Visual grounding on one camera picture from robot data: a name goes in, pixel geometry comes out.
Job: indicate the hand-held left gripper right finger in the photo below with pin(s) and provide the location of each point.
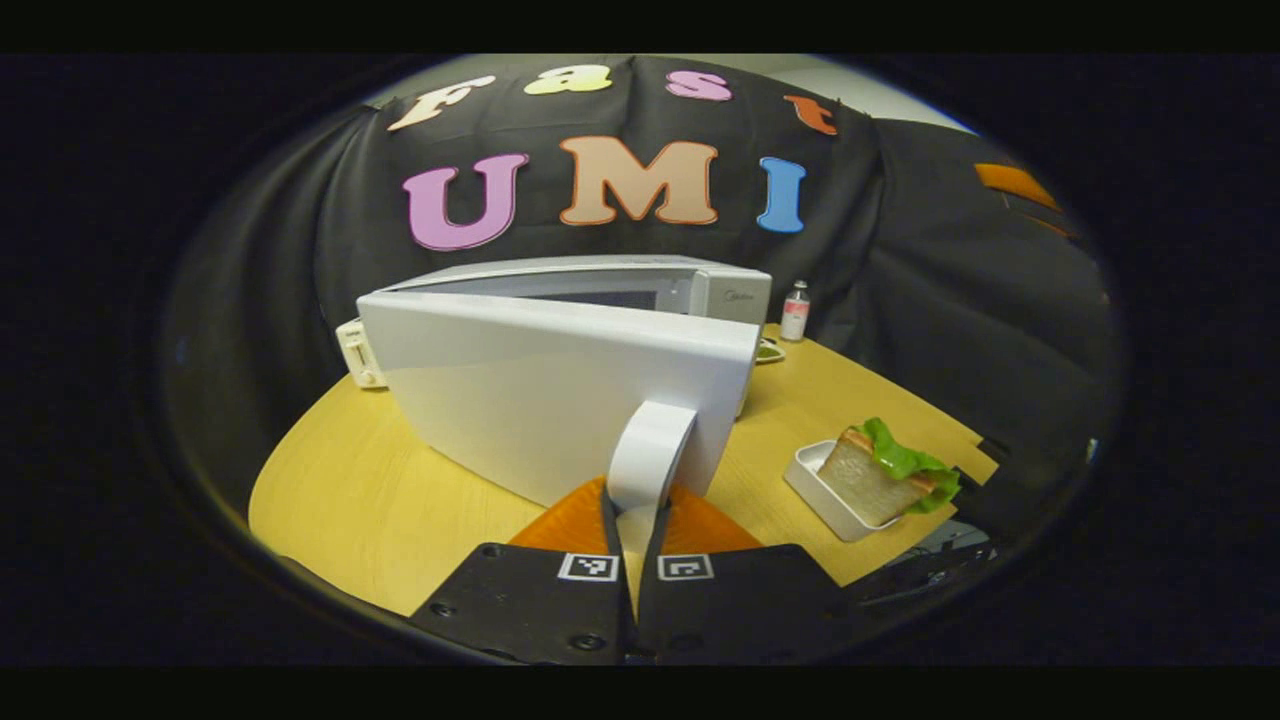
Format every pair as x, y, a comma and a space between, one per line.
740, 610

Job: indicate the white divided condiment dish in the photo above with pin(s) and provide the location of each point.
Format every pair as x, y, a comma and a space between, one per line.
770, 351

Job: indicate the white microwave oven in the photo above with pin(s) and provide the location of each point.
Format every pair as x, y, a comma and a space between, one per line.
550, 390

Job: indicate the black backdrop cloth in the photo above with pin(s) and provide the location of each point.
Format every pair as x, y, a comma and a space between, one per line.
900, 260

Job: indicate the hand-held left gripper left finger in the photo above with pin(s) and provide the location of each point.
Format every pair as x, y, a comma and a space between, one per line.
520, 610

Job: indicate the white rectangular tray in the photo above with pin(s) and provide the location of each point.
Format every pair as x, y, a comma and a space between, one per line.
820, 495

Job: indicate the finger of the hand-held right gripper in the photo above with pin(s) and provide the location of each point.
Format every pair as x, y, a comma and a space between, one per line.
985, 500

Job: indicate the small pink bottle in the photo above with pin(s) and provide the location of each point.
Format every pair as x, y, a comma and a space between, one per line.
795, 312

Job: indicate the lettuce sandwich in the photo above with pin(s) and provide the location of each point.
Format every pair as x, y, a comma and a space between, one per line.
880, 480

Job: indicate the white power strip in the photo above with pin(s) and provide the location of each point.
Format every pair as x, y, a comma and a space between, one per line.
360, 355

